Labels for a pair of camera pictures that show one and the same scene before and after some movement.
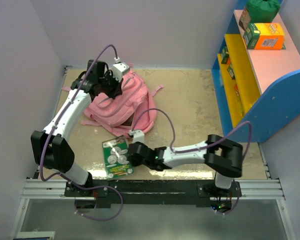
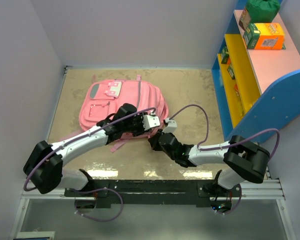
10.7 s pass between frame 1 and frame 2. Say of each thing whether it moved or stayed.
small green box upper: stayed
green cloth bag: stayed
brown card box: stayed
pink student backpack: moved
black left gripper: moved
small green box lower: stayed
